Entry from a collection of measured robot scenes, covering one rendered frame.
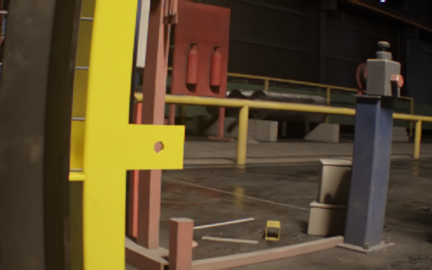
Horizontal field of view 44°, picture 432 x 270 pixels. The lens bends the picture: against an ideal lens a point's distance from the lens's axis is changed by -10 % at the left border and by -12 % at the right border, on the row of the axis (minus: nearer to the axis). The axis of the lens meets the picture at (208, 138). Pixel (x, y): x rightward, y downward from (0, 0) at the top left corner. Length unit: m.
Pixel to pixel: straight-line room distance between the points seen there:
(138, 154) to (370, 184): 1.42
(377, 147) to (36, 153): 1.69
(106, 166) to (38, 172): 0.21
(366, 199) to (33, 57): 1.72
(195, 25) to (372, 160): 6.32
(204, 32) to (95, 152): 7.65
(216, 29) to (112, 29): 7.77
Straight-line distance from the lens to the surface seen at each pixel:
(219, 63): 8.16
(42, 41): 0.39
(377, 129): 2.00
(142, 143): 0.67
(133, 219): 1.96
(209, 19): 8.29
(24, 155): 0.39
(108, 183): 0.60
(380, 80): 2.00
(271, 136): 8.80
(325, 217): 2.24
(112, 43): 0.59
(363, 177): 2.03
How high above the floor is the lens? 0.47
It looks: 3 degrees down
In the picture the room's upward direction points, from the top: 3 degrees clockwise
